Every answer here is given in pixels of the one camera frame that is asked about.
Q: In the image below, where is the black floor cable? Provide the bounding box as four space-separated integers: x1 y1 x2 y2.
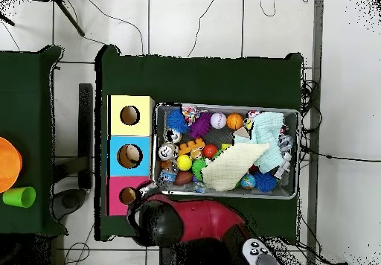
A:
300 145 381 163

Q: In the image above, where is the mint green waffle cloth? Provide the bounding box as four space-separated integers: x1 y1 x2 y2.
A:
233 111 285 173

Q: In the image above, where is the wooden three-hole box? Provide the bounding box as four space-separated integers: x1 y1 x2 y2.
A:
106 95 155 217

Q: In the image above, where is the orange toy brick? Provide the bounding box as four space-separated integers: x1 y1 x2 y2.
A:
179 138 206 155

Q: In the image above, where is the black tripod leg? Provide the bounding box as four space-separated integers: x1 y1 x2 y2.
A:
0 11 15 27
54 0 86 37

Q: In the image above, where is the green plastic cup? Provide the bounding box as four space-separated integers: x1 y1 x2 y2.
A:
2 186 36 208

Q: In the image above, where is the yellow ball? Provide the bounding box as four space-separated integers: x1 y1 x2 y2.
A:
176 154 193 171

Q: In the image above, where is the purple spiky ball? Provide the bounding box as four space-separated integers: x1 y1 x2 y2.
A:
188 112 213 139

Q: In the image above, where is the orange toy basketball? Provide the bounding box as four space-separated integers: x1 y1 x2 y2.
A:
226 112 244 131

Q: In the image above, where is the white toy baseball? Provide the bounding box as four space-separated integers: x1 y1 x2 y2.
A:
210 112 228 130

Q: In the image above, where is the cream waffle cloth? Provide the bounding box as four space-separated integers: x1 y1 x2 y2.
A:
202 141 270 192

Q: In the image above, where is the silver mesh bin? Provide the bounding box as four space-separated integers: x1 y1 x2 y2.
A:
151 103 300 200

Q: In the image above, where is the blue fuzzy ball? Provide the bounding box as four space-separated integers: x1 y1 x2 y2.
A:
165 108 190 135

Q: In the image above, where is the red ball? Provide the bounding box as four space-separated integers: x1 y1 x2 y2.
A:
202 144 219 159

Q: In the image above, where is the grey floor base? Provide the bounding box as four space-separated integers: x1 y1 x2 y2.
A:
50 188 88 221

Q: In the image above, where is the dark green tablecloth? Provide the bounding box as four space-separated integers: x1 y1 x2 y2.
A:
0 45 69 237
95 45 304 245

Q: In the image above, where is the orange bowl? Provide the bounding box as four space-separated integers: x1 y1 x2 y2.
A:
0 136 23 194

